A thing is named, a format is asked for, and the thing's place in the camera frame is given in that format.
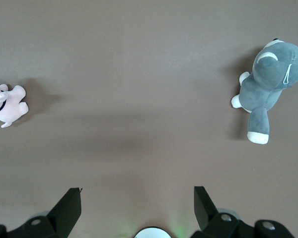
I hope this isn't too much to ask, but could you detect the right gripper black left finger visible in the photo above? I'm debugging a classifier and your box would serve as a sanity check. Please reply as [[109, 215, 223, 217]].
[[0, 187, 82, 238]]

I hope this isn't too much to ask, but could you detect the pale pink dog plush toy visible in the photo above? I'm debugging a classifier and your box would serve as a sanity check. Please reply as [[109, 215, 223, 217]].
[[0, 78, 29, 128]]

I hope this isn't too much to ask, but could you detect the grey husky plush toy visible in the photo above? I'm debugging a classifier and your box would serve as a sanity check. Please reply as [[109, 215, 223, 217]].
[[230, 38, 298, 145]]

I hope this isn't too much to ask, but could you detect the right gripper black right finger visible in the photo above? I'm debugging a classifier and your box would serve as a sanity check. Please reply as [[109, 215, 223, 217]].
[[190, 185, 296, 238]]

